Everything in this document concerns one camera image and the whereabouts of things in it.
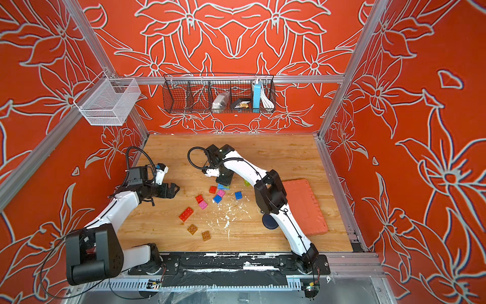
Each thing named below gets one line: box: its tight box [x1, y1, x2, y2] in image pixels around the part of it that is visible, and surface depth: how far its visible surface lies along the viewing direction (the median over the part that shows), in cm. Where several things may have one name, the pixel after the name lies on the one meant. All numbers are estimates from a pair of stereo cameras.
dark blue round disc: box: [261, 213, 280, 230], surface depth 84 cm
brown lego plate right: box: [201, 230, 212, 242], surface depth 81 cm
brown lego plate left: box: [187, 223, 199, 235], surface depth 83 cm
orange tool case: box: [282, 178, 330, 237], surface depth 84 cm
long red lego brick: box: [178, 206, 194, 223], surface depth 87 cm
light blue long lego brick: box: [217, 183, 230, 190], surface depth 94 cm
